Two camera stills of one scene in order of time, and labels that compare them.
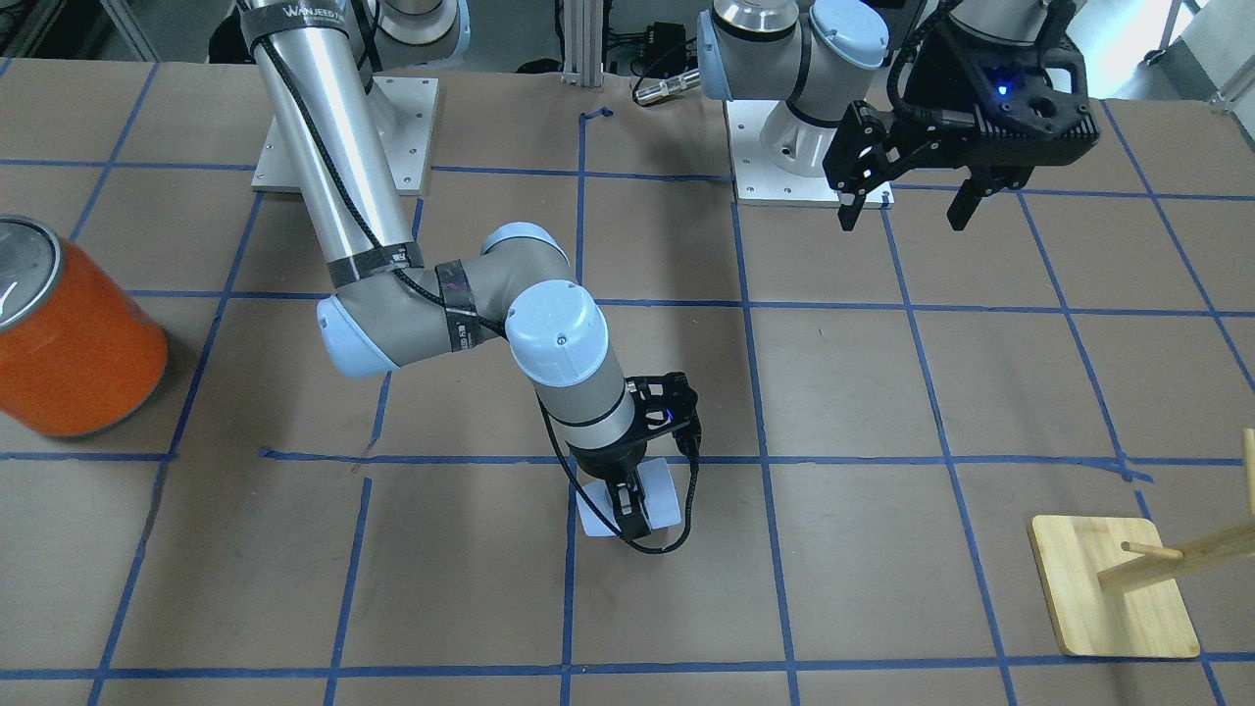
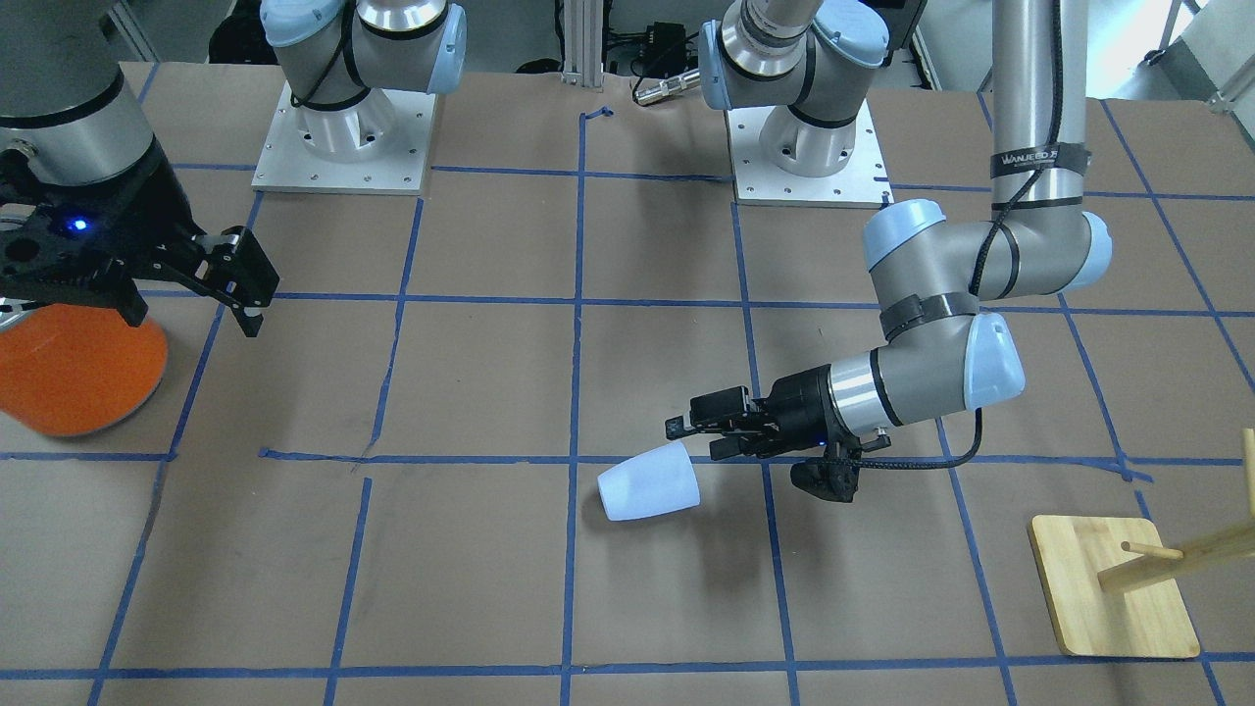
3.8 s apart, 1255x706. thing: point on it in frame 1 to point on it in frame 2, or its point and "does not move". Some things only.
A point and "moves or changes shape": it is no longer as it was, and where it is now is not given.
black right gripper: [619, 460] to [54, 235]
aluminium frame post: [583, 26] does not move
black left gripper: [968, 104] to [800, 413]
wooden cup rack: [1112, 582] does not move
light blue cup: [658, 490] moves or changes shape
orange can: [79, 352] does not move
